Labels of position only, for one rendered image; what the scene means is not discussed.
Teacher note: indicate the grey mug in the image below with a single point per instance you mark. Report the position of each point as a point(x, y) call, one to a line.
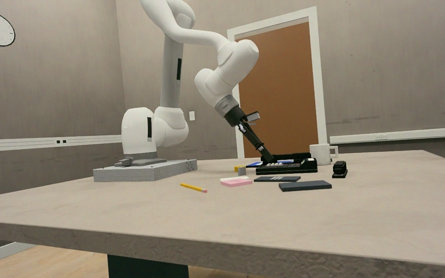
point(322, 153)

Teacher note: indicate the blue notebook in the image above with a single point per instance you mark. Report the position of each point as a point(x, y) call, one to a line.
point(257, 164)

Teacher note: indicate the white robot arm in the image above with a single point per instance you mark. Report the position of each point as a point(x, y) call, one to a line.
point(143, 131)

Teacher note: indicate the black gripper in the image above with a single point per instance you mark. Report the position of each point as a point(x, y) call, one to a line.
point(235, 118)

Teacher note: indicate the black telephone handset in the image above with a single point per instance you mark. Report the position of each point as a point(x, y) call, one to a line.
point(296, 156)

